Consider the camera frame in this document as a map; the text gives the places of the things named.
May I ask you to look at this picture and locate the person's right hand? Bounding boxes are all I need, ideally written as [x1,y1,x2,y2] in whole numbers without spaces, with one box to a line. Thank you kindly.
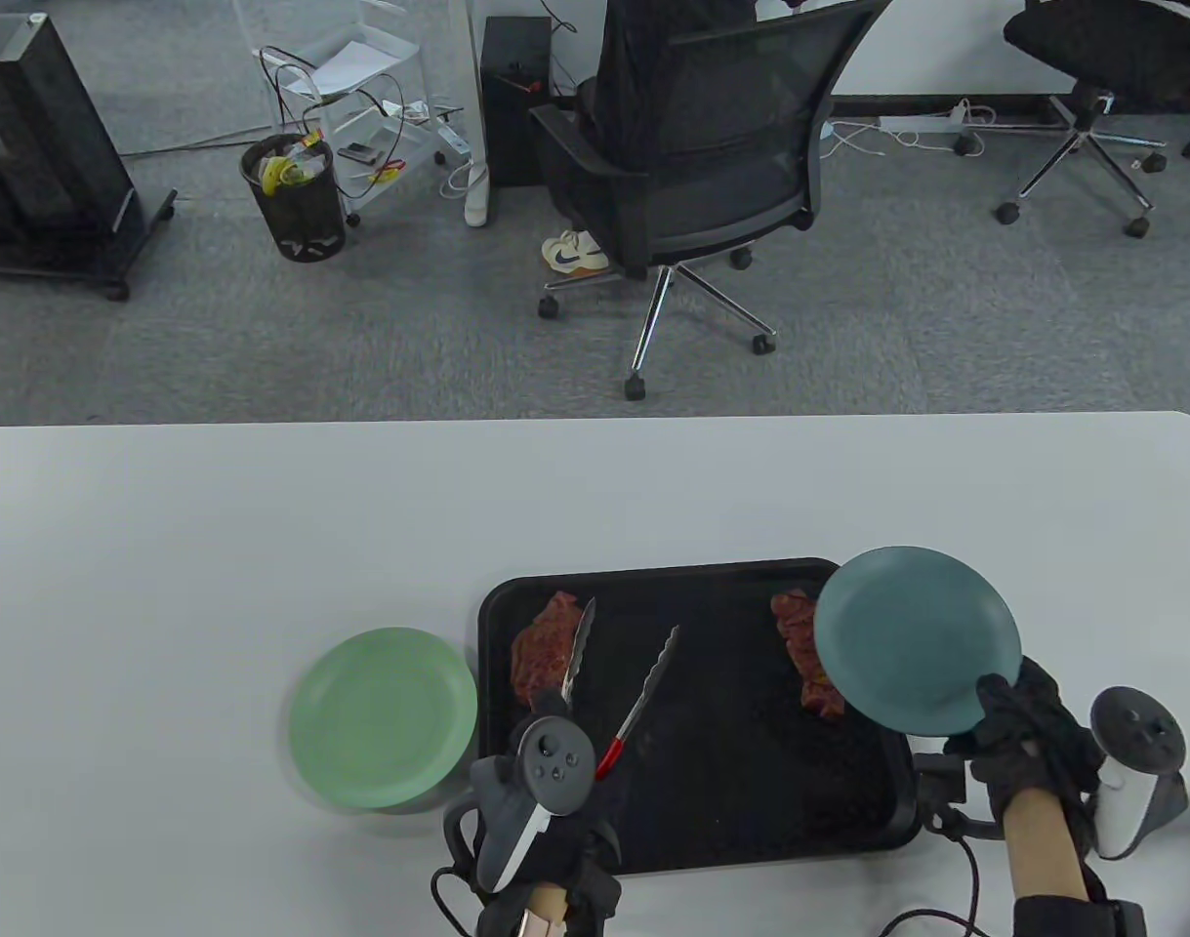
[944,658,1105,829]

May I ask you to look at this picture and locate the person's left hand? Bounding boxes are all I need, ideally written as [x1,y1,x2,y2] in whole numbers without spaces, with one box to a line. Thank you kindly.
[471,690,623,930]

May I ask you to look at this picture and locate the silver tongs with red handle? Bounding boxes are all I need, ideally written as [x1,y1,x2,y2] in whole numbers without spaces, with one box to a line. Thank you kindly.
[559,596,682,782]

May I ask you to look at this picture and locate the dark teal plate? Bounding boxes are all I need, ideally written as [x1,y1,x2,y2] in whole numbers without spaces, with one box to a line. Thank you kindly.
[813,546,1024,737]

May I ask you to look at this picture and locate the person's left forearm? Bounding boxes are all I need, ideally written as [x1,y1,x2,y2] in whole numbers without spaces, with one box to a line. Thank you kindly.
[514,881,574,937]

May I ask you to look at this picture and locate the person's right forearm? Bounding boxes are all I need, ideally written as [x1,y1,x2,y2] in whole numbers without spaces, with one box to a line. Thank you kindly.
[1003,786,1150,937]

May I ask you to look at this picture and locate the raw steak piece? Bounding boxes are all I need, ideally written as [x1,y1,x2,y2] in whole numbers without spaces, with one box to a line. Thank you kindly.
[770,588,850,721]
[511,591,596,715]

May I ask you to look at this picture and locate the grey controller on left hand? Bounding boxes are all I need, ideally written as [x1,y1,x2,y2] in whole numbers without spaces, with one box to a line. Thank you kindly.
[472,716,596,895]

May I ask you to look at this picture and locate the grey controller on hand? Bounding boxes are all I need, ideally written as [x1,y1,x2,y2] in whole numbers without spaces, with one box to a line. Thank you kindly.
[472,716,596,895]
[1087,686,1190,862]

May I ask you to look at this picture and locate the grey controller on right hand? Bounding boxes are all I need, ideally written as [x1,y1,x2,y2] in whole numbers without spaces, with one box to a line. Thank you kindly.
[1087,686,1190,862]

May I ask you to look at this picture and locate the light green plate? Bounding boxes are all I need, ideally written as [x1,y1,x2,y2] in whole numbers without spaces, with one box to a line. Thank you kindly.
[288,627,480,812]

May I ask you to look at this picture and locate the black tray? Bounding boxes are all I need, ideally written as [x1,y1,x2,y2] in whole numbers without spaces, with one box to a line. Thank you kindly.
[476,557,924,876]

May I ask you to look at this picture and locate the white sneakers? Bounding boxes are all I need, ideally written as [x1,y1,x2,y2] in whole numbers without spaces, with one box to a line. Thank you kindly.
[541,229,612,276]

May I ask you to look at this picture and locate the black mesh trash bin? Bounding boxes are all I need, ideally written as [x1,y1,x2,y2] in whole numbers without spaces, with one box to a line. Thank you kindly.
[240,133,349,264]

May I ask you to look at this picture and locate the black mesh office chair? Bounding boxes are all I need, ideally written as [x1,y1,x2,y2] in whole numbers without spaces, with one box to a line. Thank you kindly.
[528,0,894,402]

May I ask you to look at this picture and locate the black computer tower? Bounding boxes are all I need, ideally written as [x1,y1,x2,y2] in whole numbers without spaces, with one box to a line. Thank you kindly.
[480,16,554,189]

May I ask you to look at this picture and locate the black cabinet on wheels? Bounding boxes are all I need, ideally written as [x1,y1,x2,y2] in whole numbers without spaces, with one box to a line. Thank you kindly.
[0,11,179,302]

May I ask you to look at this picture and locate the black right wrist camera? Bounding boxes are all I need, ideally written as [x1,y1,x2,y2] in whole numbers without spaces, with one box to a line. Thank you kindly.
[911,752,1005,842]

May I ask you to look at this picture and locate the black cable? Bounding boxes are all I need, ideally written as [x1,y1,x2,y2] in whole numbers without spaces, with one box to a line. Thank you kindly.
[876,835,982,937]
[430,798,488,937]

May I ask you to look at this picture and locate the white wire cart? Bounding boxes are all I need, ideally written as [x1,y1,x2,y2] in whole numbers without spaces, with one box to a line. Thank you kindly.
[231,0,466,227]

